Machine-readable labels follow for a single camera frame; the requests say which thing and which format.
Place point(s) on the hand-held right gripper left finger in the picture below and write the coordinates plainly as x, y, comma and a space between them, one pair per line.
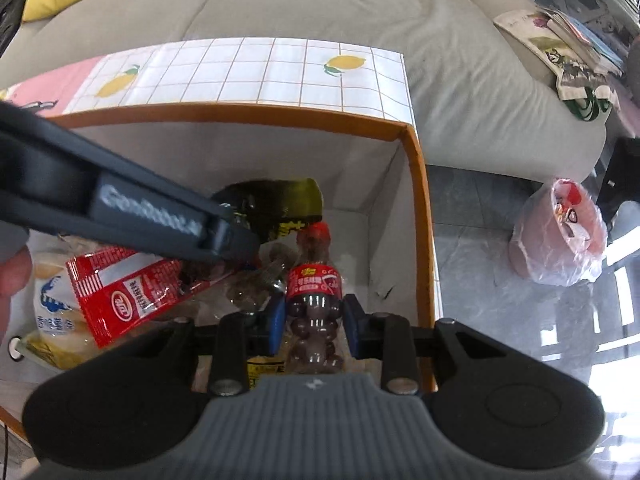
276, 327

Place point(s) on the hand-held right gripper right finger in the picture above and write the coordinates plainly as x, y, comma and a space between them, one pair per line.
351, 330

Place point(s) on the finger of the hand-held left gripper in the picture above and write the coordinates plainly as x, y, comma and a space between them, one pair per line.
235, 242

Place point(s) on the yellow bean snack packet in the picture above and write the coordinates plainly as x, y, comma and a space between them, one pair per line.
262, 367

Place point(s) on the small cola bottle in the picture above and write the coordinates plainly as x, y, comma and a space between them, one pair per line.
315, 285

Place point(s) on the black snack packet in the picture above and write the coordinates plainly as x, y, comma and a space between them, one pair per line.
280, 200

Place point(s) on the red snack packet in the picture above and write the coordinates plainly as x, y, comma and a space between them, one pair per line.
120, 300

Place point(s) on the orange cardboard box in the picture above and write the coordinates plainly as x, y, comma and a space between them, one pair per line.
300, 150

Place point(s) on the person's left hand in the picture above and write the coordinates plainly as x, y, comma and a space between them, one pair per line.
12, 270

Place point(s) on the lemon print checked tablecloth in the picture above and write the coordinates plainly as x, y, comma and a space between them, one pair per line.
250, 70

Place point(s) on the pink trash bin with bag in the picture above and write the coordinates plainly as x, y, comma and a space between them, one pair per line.
545, 250

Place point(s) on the beige sofa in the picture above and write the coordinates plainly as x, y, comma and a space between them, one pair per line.
325, 10

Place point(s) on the printed tote bag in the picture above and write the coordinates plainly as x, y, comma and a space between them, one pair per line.
580, 85

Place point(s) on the stack of books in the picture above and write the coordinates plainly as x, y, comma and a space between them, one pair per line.
580, 35

